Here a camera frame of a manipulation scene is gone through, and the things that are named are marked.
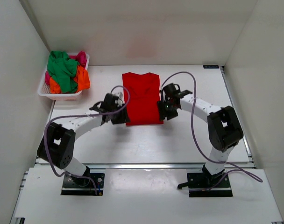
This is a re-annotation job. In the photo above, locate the orange t shirt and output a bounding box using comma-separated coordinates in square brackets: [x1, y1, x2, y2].
[50, 65, 90, 94]

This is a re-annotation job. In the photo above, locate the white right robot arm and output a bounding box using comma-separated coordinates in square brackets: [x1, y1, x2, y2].
[157, 83, 244, 177]

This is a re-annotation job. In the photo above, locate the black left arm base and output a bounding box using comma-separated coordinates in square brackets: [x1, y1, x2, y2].
[61, 171, 105, 196]

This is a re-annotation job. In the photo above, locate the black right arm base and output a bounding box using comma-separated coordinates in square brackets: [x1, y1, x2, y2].
[177, 173, 233, 198]

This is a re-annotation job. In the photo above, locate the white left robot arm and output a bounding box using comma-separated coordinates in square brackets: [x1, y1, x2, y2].
[37, 92, 129, 186]

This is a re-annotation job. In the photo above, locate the red t shirt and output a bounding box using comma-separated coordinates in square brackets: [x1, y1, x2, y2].
[122, 72, 163, 126]

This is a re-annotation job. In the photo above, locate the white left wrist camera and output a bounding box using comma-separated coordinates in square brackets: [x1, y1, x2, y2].
[114, 92, 124, 106]

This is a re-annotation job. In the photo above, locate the pink t shirt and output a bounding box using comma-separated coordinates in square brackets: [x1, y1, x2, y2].
[44, 51, 87, 85]

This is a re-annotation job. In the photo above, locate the green t shirt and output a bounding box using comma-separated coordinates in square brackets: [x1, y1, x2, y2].
[47, 51, 80, 93]

